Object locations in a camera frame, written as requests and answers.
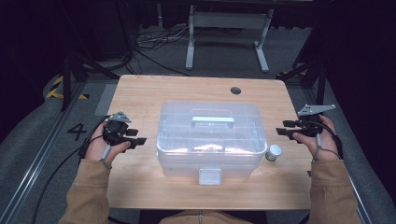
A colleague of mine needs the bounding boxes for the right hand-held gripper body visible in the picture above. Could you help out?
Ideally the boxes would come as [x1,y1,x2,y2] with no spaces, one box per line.
[294,104,337,138]

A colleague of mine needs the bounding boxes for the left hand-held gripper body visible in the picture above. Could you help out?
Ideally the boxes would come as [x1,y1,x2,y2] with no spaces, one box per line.
[102,111,133,153]

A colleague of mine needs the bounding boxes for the small white bottle green label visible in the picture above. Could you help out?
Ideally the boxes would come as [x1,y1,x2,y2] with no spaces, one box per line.
[264,144,283,162]

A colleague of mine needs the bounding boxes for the clear plastic storage box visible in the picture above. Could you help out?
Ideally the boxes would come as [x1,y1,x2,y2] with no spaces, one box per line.
[155,101,269,187]

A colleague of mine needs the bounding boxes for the person's right hand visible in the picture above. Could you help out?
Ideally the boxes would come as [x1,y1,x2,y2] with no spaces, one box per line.
[292,114,344,162]

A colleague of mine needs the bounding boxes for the person's left hand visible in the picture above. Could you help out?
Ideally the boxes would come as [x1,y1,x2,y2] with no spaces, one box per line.
[84,121,132,163]

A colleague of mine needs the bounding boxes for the black tripod stand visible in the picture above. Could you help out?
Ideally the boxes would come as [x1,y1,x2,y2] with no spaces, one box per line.
[60,52,121,112]
[276,58,329,105]

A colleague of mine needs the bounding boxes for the yellow black hazard tape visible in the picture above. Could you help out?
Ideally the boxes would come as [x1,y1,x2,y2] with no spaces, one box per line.
[45,75,90,101]

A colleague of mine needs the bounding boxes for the person's tan jacket torso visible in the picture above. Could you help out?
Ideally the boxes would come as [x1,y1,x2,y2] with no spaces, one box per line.
[158,209,254,224]

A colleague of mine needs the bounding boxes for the grey right gripper wrist strap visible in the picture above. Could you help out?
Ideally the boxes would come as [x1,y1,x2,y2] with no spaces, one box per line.
[312,133,341,161]

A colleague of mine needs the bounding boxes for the grey gripper wrist strap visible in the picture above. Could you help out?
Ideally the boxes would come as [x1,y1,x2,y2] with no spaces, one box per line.
[312,133,341,161]
[99,144,113,171]

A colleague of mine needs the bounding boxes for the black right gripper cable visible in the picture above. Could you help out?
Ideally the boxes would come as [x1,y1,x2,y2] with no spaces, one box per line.
[306,119,345,160]

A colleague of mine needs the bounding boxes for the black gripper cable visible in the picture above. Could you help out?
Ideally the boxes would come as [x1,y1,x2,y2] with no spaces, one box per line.
[31,115,112,224]
[306,119,345,160]

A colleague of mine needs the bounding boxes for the grey left gripper wrist strap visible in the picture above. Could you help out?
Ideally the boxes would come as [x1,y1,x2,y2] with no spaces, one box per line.
[99,144,113,171]

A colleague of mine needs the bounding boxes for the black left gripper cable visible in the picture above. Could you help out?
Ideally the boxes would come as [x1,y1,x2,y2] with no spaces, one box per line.
[31,115,112,224]

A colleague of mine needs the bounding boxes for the bundle of floor cables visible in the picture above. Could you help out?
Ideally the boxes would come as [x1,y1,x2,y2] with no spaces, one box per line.
[133,25,191,52]

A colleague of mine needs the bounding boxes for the grey metal desk frame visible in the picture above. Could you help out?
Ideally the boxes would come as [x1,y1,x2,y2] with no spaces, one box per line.
[184,4,276,75]

